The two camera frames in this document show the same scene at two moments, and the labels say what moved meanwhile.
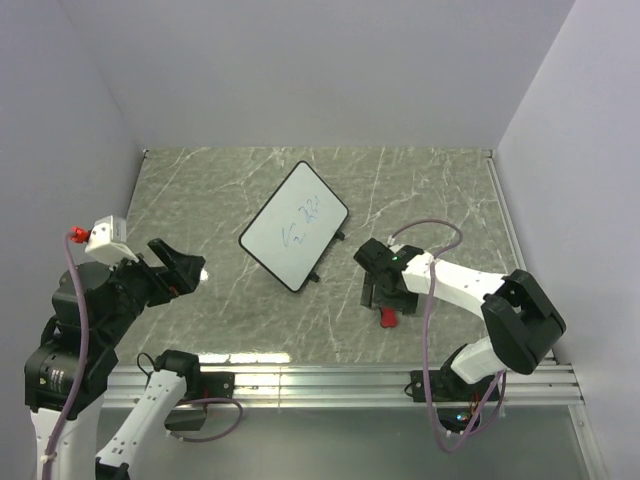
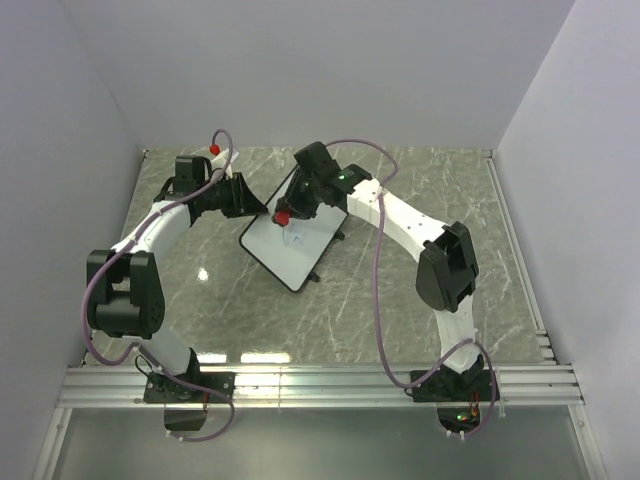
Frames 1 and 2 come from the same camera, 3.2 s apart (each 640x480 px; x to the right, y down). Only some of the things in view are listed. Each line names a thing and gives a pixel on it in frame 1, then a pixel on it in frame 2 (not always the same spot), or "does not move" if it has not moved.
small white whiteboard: (294, 227) does not move
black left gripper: (182, 278) → (243, 202)
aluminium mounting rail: (341, 386) does not move
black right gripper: (406, 303) → (290, 201)
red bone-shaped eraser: (388, 317) → (282, 217)
